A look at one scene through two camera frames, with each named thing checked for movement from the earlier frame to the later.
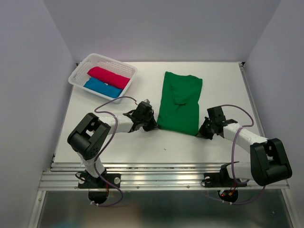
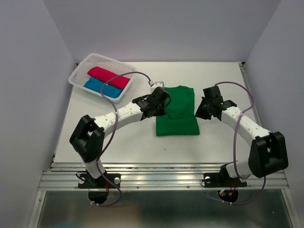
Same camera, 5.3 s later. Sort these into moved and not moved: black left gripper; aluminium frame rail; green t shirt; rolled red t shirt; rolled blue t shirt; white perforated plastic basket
Moved: black left gripper; green t shirt
Not moved: aluminium frame rail; white perforated plastic basket; rolled red t shirt; rolled blue t shirt
